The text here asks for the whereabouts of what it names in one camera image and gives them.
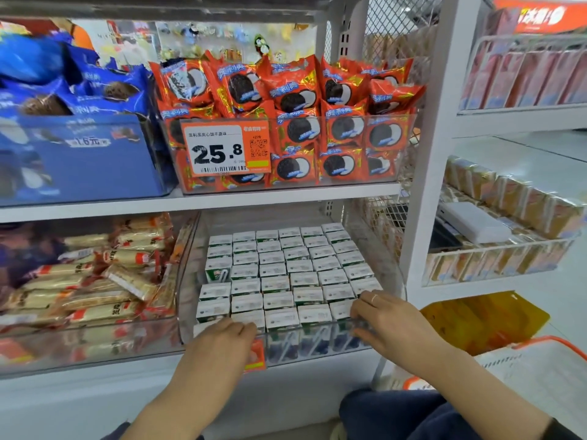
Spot white flat box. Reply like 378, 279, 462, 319
437, 200, 513, 246

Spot person's blue jeans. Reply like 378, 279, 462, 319
338, 389, 482, 440

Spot person's right hand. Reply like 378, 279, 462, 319
350, 290, 451, 376

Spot person's left hand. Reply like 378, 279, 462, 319
168, 316, 260, 418

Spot pile of blue snack packets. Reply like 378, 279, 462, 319
0, 224, 65, 290

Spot blue cardboard display box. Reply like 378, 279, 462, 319
0, 32, 175, 207

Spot small orange price tag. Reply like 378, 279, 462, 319
243, 336, 267, 372

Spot yellow orange snack packet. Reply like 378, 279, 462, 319
420, 290, 552, 356

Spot person's right forearm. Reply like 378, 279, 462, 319
413, 348, 583, 440

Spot white wire mesh divider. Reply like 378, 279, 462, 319
344, 0, 441, 262

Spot rows of white juice cartons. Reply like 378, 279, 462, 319
193, 221, 386, 365

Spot pile of yellow wafer bars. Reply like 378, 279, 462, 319
0, 213, 196, 331

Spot stack of red cookie packets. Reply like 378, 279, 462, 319
149, 52, 427, 193

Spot large white orange price tag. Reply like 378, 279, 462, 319
180, 120, 273, 177

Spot clear plastic display bin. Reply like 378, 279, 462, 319
177, 201, 407, 367
0, 213, 198, 376

